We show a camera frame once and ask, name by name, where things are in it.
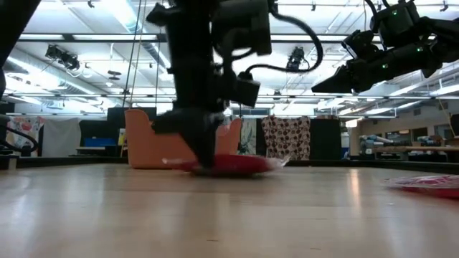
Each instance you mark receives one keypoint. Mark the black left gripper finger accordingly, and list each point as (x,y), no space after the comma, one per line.
(196,143)
(212,143)

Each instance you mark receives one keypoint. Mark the red popcorn bag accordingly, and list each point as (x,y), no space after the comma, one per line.
(430,190)
(244,165)

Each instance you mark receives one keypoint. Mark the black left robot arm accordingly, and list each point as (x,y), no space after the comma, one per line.
(190,36)

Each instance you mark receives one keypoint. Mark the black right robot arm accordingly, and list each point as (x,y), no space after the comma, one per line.
(441,36)

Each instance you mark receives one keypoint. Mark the pale floral cloth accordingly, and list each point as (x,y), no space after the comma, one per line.
(248,138)

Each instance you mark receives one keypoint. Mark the black cabinet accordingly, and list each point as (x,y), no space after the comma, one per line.
(324,139)

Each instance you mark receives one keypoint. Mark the orange plastic basket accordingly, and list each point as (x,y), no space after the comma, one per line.
(143,143)

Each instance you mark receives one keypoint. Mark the brown floral patterned cloth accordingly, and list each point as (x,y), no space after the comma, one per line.
(287,138)

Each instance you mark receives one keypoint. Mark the wooden shelf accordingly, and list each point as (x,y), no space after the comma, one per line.
(405,148)

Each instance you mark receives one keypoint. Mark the blue box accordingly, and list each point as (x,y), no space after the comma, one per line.
(98,142)

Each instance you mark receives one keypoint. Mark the white hanging cloth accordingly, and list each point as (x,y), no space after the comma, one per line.
(61,138)

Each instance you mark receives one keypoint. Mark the colourful printed cloth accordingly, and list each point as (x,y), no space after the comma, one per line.
(25,129)

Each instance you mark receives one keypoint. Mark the thin black overhead rail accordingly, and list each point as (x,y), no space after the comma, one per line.
(322,96)

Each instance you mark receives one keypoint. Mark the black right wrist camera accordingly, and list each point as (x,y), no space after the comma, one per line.
(358,44)

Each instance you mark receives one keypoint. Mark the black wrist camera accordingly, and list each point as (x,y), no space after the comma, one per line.
(358,44)
(247,91)

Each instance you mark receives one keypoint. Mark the black hanging ceiling camera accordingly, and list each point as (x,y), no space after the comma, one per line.
(294,57)

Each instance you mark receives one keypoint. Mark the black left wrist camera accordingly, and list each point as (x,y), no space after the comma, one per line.
(247,91)

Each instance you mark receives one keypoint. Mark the black aluminium table frame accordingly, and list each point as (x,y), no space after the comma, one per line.
(394,165)

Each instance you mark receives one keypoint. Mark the black ceiling camera cluster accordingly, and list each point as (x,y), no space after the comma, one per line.
(62,57)

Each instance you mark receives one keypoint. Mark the black ceiling light rail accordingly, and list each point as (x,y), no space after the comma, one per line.
(68,37)

